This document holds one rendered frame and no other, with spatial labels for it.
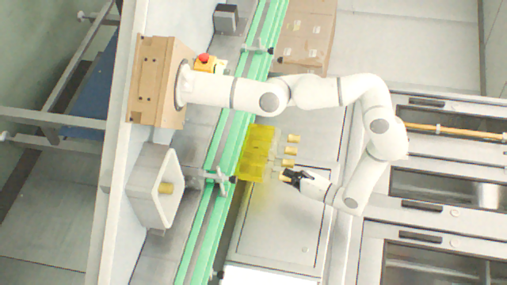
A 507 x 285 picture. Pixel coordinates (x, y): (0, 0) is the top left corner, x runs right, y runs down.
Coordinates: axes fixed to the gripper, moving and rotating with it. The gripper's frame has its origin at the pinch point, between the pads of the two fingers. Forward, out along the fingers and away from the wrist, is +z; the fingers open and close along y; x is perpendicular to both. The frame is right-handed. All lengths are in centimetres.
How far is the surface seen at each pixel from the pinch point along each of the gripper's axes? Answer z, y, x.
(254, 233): 3.9, -13.1, 19.5
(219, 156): 20.2, 13.1, 11.0
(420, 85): 20, -307, -368
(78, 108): 79, 14, 16
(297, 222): -7.5, -13.0, 8.3
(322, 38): 123, -232, -314
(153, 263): 21, 5, 51
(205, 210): 17.5, 3.6, 26.6
